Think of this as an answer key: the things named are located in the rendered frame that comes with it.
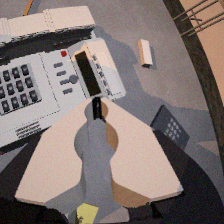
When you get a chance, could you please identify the beige telephone handset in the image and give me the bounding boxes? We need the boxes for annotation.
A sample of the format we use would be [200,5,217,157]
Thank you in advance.
[0,6,96,56]

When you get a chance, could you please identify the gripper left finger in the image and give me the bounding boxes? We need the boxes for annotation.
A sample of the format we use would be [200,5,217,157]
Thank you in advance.
[0,96,98,224]

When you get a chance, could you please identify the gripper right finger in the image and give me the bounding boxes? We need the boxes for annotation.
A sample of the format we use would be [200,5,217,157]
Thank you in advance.
[98,95,224,224]

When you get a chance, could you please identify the orange pencil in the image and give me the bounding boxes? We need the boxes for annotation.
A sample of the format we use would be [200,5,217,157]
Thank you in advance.
[23,0,33,16]

